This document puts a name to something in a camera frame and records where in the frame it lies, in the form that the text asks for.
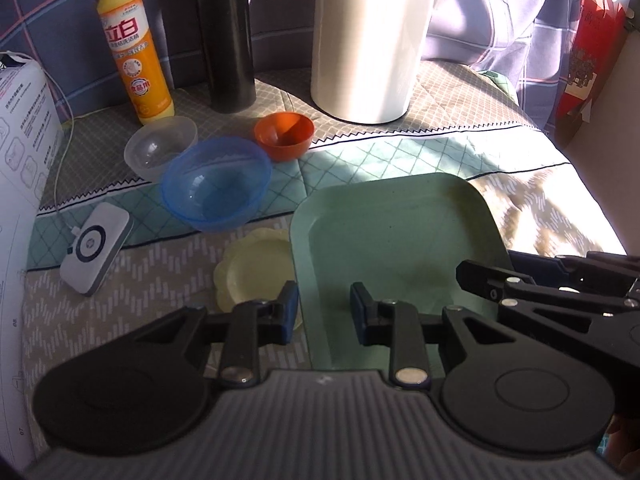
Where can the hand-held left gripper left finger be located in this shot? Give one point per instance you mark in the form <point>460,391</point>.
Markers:
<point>288,312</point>

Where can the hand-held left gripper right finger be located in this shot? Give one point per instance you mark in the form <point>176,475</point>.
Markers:
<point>358,307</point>

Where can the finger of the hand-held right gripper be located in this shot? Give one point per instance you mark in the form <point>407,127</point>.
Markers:
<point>530,295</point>
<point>542,266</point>

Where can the yellow flower-shaped plate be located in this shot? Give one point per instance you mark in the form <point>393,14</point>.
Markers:
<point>250,270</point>

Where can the green square plate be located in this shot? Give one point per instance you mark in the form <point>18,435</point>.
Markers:
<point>390,230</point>

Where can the blue plastic bowl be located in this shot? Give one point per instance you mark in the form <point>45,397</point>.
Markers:
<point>215,185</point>

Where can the orange plastic bowl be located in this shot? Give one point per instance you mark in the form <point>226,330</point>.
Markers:
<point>282,135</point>

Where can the clear plastic bowl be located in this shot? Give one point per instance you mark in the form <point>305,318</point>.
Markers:
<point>147,150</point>

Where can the patterned quilt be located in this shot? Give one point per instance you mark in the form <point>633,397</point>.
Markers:
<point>150,285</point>

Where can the red gift bag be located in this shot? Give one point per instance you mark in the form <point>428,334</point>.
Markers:
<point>590,60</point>

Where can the white thermos jug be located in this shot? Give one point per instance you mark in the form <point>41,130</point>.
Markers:
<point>365,50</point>

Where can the black thermos flask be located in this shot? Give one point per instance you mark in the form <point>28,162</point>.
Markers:
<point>225,35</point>

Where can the yellow dish soap bottle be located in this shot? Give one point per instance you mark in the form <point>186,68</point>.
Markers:
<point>135,60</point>

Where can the white printed box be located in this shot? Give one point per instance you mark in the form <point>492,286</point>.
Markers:
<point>20,160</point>

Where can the plaid blanket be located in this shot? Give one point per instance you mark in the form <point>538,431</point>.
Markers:
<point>50,10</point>

